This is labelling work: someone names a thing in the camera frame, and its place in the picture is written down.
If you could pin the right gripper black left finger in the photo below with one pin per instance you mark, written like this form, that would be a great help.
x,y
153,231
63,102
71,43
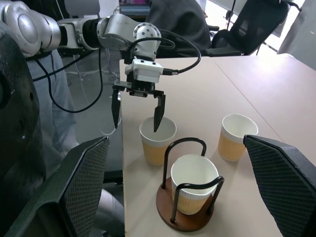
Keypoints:
x,y
81,177

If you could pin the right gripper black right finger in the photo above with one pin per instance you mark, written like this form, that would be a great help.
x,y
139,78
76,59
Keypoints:
x,y
284,182

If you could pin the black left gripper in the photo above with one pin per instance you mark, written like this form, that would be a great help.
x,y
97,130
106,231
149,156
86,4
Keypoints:
x,y
140,87

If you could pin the paper cup with orange sleeve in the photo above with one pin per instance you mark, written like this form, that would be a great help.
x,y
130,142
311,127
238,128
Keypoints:
x,y
155,150
232,145
190,197

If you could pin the silver robot leg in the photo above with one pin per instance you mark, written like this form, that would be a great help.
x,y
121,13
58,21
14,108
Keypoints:
x,y
111,212

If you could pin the black robot torso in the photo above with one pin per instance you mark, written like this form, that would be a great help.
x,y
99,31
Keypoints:
x,y
19,118

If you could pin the person in dark jacket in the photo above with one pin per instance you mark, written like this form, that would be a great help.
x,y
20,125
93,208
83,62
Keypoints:
x,y
180,27

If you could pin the open laptop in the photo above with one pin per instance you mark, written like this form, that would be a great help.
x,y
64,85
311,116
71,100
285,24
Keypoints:
x,y
134,7

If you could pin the grey office chair back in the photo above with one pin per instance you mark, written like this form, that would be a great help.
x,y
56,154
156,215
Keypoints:
x,y
82,7

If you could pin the black mesh office chair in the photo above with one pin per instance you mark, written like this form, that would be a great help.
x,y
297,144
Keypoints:
x,y
251,27

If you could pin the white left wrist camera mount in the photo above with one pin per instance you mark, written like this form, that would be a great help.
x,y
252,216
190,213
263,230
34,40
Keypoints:
x,y
145,70

